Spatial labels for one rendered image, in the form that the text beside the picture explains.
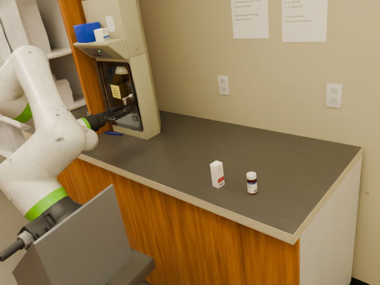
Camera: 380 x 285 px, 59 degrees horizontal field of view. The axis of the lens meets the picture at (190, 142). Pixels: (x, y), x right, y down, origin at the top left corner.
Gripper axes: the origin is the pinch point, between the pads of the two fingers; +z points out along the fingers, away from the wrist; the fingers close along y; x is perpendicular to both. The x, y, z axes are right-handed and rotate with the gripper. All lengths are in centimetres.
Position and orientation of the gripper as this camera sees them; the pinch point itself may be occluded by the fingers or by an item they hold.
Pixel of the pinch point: (126, 108)
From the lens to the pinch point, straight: 189.2
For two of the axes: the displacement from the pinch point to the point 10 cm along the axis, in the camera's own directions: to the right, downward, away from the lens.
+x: 1.3, 9.0, 4.2
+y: -7.4, -1.9, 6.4
